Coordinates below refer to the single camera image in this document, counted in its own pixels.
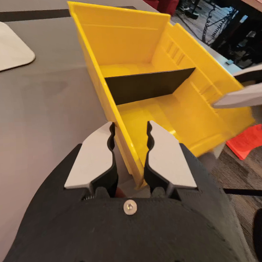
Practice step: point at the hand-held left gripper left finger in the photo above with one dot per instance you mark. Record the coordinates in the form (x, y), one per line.
(92, 159)

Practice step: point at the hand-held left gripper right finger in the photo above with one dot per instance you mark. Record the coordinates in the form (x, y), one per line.
(169, 161)

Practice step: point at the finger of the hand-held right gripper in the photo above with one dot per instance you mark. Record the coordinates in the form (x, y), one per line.
(239, 98)
(251, 71)

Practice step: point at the yellow plastic bin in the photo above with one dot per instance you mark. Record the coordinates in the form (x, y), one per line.
(131, 41)

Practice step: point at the red plastic object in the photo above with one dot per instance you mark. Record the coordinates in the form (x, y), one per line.
(245, 141)

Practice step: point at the black bin divider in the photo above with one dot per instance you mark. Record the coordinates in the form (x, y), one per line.
(143, 86)

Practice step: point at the white stand base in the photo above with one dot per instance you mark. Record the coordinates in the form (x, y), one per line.
(12, 51)

